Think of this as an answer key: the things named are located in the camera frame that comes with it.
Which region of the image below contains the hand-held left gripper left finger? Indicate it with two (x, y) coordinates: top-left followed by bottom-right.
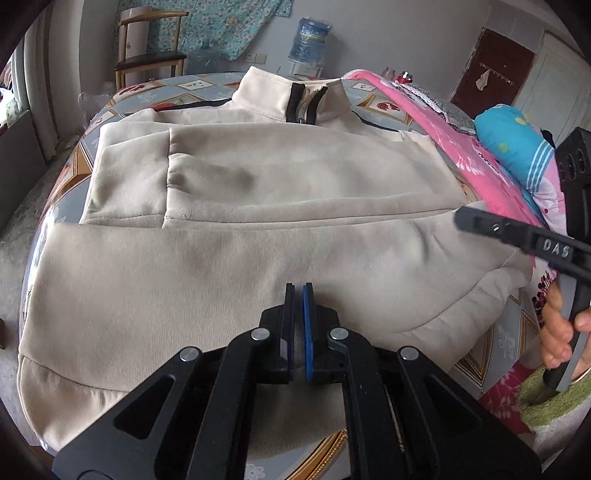
(53, 282), (296, 480)

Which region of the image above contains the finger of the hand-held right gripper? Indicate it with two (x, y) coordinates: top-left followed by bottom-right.
(455, 205), (580, 275)

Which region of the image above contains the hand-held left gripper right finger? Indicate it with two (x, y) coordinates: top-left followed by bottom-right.
(302, 284), (539, 480)

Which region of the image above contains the beige zip jacket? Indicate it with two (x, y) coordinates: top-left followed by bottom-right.
(17, 66), (536, 455)

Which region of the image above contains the person's right hand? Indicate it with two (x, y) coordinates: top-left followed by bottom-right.
(538, 277), (591, 370)

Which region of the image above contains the blue patterned pillow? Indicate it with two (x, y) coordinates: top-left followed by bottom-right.
(475, 104), (563, 195)

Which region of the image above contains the white panelled door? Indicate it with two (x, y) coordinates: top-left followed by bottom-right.
(512, 31), (588, 137)

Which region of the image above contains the pink blanket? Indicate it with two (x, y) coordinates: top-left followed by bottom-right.
(342, 69), (571, 437)

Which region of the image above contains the brown door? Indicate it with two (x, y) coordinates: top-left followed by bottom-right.
(450, 28), (536, 121)

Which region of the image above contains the silver grey quilted cloth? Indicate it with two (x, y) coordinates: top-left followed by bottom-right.
(406, 82), (477, 136)

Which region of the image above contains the person's green clothing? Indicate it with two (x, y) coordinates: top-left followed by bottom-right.
(517, 364), (591, 431)

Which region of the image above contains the white water dispenser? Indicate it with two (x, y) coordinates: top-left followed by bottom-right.
(288, 64), (325, 80)

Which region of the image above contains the clear empty water jug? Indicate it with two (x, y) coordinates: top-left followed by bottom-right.
(187, 41), (232, 75)

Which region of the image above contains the blue water bottle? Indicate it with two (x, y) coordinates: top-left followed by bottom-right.
(288, 17), (331, 68)

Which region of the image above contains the wooden chair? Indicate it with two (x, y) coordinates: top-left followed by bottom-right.
(114, 10), (190, 90)

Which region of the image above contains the grey curtain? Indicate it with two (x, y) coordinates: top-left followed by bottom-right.
(11, 9), (63, 162)

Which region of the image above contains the teal floral wall cloth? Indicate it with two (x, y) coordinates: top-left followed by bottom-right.
(115, 0), (294, 61)

